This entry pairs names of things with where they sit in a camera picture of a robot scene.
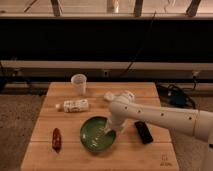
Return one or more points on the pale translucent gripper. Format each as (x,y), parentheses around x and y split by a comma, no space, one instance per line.
(117,128)

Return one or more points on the green ceramic bowl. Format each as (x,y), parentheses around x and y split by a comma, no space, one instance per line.
(93,136)

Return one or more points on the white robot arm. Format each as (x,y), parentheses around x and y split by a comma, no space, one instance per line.
(192,122)

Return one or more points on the white plastic bottle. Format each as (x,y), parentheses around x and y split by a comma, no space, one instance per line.
(71,106)

